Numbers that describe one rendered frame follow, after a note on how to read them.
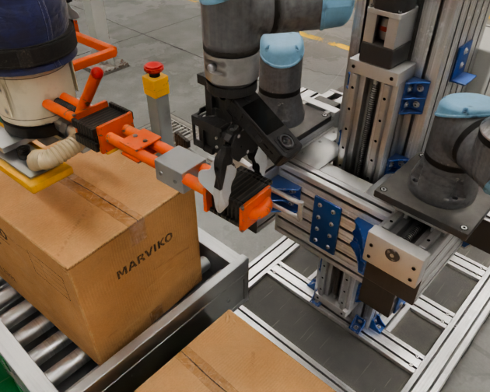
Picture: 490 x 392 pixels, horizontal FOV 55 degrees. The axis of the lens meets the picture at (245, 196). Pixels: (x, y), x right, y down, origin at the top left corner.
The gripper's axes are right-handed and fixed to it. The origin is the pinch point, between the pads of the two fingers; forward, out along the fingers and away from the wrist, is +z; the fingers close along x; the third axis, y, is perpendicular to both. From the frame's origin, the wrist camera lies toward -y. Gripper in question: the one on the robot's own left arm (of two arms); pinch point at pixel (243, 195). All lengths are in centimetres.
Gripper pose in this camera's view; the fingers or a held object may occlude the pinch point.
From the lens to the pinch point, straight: 76.4
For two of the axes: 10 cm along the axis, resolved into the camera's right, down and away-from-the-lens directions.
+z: 0.0, 7.7, 6.4
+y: -7.6, -4.2, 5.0
